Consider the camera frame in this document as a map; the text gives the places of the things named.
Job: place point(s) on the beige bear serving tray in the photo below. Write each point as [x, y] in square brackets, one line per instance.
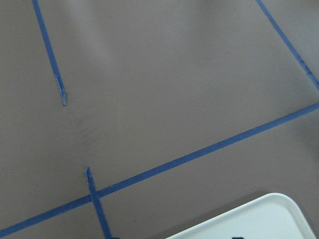
[272, 216]

